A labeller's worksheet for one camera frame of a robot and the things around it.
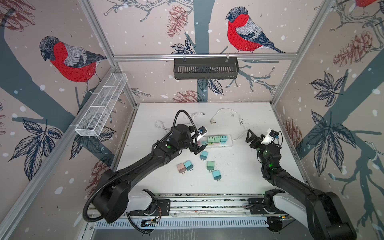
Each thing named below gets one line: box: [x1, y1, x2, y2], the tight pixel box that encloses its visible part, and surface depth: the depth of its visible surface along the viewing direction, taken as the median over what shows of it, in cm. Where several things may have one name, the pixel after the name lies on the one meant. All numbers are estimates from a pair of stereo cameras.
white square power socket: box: [183, 112, 205, 119], surface depth 113 cm
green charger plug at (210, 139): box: [207, 136, 214, 144], surface depth 94 cm
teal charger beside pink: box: [184, 160, 194, 172], surface depth 87 cm
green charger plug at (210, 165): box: [207, 161, 215, 172], surface depth 89 cm
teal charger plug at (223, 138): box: [220, 135, 228, 143], surface depth 94 cm
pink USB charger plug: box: [177, 163, 186, 175], surface depth 87 cm
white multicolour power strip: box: [197, 135, 233, 149], surface depth 97 cm
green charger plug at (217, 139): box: [214, 135, 221, 144], surface depth 94 cm
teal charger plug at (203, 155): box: [199, 150, 209, 161], surface depth 92 cm
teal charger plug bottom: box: [212, 169, 222, 182], surface depth 85 cm
